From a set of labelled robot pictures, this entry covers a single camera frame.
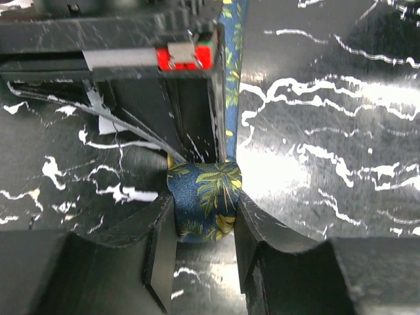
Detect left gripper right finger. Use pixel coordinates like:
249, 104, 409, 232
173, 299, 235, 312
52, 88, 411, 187
234, 194, 419, 314

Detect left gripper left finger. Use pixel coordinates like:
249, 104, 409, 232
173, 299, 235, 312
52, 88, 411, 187
1, 192, 177, 314

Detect blue yellow floral tie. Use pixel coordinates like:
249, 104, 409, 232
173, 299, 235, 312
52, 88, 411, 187
167, 1, 249, 243

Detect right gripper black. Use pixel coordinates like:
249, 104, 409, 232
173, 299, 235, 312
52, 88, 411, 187
1, 1, 226, 163

